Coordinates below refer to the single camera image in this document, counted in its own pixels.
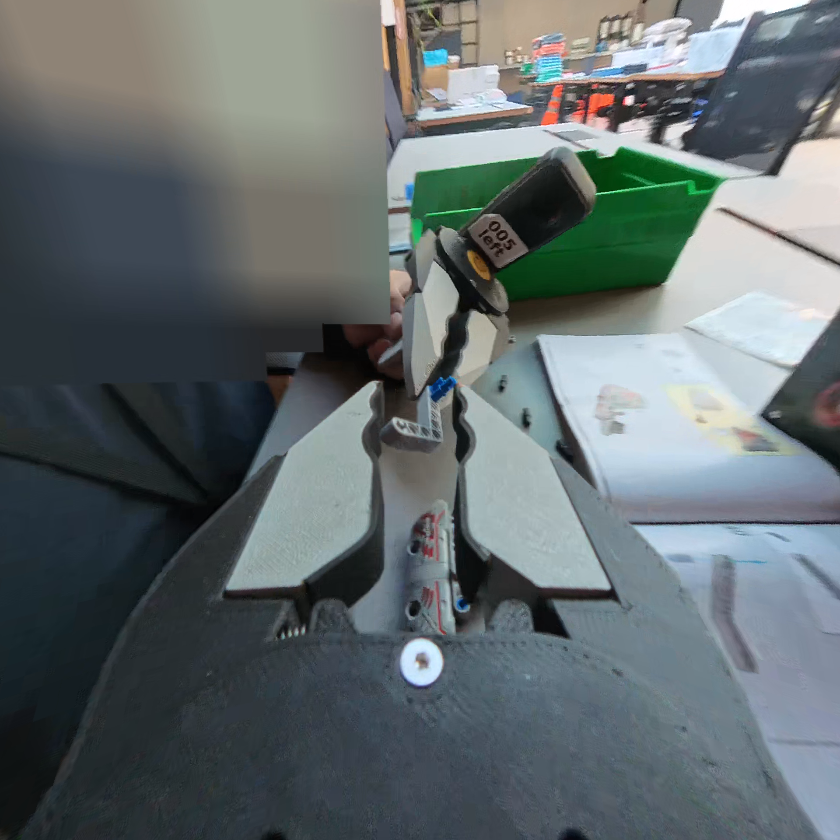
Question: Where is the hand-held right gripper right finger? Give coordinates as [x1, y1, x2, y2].
[453, 385, 616, 601]

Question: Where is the person's left hand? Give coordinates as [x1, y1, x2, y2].
[343, 270, 414, 382]

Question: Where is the stack of colourful boxes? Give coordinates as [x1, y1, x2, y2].
[530, 31, 568, 83]

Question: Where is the toy truck set box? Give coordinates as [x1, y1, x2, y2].
[761, 314, 840, 475]

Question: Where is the wooden post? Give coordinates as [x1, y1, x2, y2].
[392, 0, 419, 118]

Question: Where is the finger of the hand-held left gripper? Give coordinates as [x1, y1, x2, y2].
[400, 228, 465, 401]
[451, 312, 513, 392]

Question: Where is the sticker sheet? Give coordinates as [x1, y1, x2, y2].
[684, 290, 833, 367]

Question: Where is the grey red-stickered toy panel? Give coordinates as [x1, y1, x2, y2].
[402, 499, 475, 635]

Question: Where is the grey angled toy beam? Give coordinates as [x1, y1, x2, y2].
[379, 392, 446, 455]

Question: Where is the small background table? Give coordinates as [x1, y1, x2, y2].
[415, 98, 534, 137]

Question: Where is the black mesh office chair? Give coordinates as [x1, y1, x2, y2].
[681, 0, 840, 177]

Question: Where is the open instruction booklet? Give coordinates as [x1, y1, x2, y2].
[537, 331, 840, 840]

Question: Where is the long wooden background table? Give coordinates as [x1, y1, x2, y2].
[528, 62, 729, 132]

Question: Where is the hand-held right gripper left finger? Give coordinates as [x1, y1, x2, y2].
[224, 381, 387, 618]

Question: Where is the green plastic bin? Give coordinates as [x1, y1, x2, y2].
[410, 146, 728, 304]

